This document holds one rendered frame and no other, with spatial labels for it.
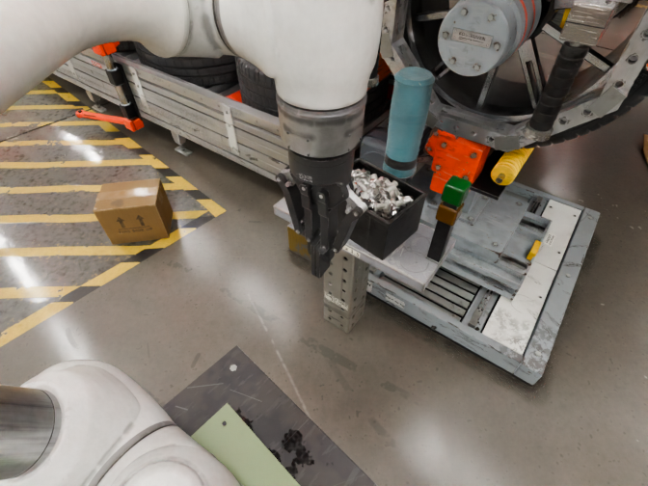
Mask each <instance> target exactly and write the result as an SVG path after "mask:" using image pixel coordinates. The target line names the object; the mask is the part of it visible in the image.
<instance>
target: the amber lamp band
mask: <svg viewBox="0 0 648 486"><path fill-rule="evenodd" d="M463 207H464V203H462V204H461V206H459V207H458V208H457V210H454V209H452V208H450V207H447V206H445V205H443V201H442V202H441V203H440V204H439V207H438V210H437V214H436V217H435V218H436V220H438V221H441V222H443V223H445V224H447V225H450V226H454V224H455V223H456V222H457V220H458V219H459V217H460V216H461V213H462V210H463Z"/></svg>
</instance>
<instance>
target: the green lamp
mask: <svg viewBox="0 0 648 486"><path fill-rule="evenodd" d="M471 185H472V183H471V182H470V181H468V180H465V179H463V178H461V177H458V176H456V175H453V176H452V177H451V178H450V179H449V180H448V182H447V183H446V184H445V187H444V190H443V193H442V196H441V200H442V201H443V202H446V203H450V204H452V205H454V206H457V207H459V206H461V204H462V203H463V202H464V200H465V199H466V198H467V196H468V194H469V191H470V188H471Z"/></svg>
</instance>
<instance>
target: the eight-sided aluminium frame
mask: <svg viewBox="0 0 648 486"><path fill-rule="evenodd" d="M384 5H385V8H384V11H383V14H384V17H383V27H382V37H381V45H380V53H381V56H382V59H384V60H385V62H386V63H387V65H388V67H389V68H390V70H391V72H392V74H393V76H395V74H396V73H397V72H398V71H400V70H401V69H403V68H408V67H417V68H420V66H419V63H418V61H417V60H416V58H415V56H414V54H413V53H412V51H411V49H410V47H409V46H408V44H407V42H406V41H405V40H404V37H403V35H404V28H405V21H406V14H407V7H408V0H389V1H387V2H385V3H384ZM401 52H402V53H403V54H402V53H401ZM647 60H648V7H647V9H646V11H645V13H644V14H643V16H642V18H641V19H640V21H639V23H638V25H637V26H636V28H635V30H634V33H633V35H632V36H631V38H630V40H629V42H628V44H627V46H626V48H625V49H624V51H623V53H622V55H621V57H620V59H619V61H618V62H617V64H616V66H615V68H614V70H613V72H612V73H611V75H610V77H609V79H608V81H607V83H606V84H605V85H604V87H601V88H599V89H597V90H594V91H592V92H590V93H588V94H584V95H582V96H580V97H577V98H575V99H573V100H570V101H568V102H566V103H564V104H562V107H561V109H560V111H559V113H558V115H557V118H556V120H555V121H554V124H553V133H552V135H554V134H557V133H559V132H562V131H564V130H567V129H569V128H572V127H575V126H577V125H580V124H582V123H585V122H589V121H592V120H594V119H597V118H601V117H603V116H604V115H606V114H609V113H611V112H614V111H617V110H618V108H619V107H620V105H621V103H622V102H623V100H624V99H625V98H626V97H627V96H628V93H629V91H630V88H631V87H632V85H633V83H634V81H635V80H636V78H637V77H638V75H639V73H640V72H641V70H642V68H643V67H644V65H645V63H646V62H647ZM529 121H530V119H528V120H526V121H522V122H520V123H518V124H516V125H512V124H509V123H506V122H502V121H497V120H494V119H490V118H487V117H484V116H480V115H477V114H475V113H472V112H468V111H465V110H462V109H458V108H455V107H452V106H449V105H445V104H442V103H441V101H440V100H439V99H438V97H437V95H436V94H435V92H434V90H433V88H432V94H431V99H430V105H429V110H428V115H427V120H426V124H425V125H427V126H429V127H431V128H434V126H436V127H438V128H440V129H442V130H443V131H445V132H447V133H450V134H453V135H456V136H459V137H462V138H465V139H468V140H471V141H474V142H477V143H479V144H482V145H485V146H488V147H491V148H494V149H495V150H502V151H505V152H509V151H512V150H515V149H520V148H521V147H524V146H527V145H529V144H532V143H534V142H536V141H532V140H530V139H528V138H527V137H525V136H524V134H523V130H524V128H525V126H526V123H527V122H529ZM457 126H458V127H457ZM552 135H551V136H552Z"/></svg>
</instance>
